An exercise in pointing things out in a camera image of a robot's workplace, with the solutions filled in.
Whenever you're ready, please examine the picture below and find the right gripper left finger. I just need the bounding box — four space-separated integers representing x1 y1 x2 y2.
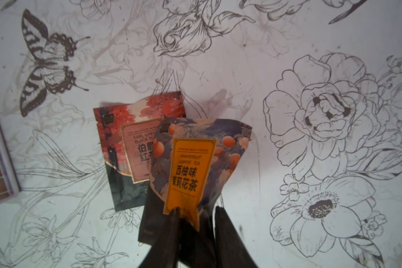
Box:
139 207 181 268

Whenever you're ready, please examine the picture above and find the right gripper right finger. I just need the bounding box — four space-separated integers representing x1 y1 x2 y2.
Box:
214 207 258 268

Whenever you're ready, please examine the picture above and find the orange tea bag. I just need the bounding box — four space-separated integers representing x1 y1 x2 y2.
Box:
138 117 252 245

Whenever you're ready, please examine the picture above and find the red tea bag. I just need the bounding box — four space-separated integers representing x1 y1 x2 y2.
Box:
93 92 185 212

